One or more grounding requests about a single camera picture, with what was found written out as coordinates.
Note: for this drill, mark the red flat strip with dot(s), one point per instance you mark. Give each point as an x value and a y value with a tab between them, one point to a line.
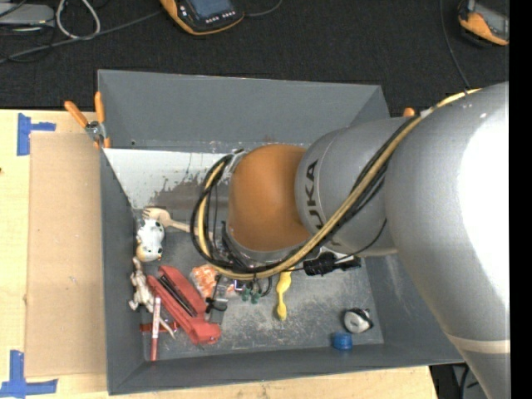
145	328

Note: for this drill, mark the black and white toy penguin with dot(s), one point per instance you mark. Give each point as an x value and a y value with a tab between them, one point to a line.
356	321

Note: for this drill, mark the black cylinder on white bracket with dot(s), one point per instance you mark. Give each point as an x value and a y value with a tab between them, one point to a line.
319	265

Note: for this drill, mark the red and white pen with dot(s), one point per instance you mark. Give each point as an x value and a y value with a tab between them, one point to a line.
156	331

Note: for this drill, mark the brown cardboard board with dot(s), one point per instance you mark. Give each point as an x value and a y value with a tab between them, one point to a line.
62	243

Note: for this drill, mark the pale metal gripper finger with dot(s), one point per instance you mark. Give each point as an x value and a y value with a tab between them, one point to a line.
218	316
218	303

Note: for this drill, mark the red stapler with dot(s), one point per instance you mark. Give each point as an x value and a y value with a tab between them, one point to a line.
187	306

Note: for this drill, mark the blue bottle cap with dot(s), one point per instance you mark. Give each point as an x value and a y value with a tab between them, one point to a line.
342	341

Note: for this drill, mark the orange and white packet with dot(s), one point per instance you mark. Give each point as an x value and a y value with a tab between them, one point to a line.
203	279

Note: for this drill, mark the white black-spotted toy animal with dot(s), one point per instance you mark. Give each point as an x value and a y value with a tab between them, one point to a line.
149	235

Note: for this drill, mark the grey metal bin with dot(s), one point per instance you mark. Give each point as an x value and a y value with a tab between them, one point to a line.
232	110

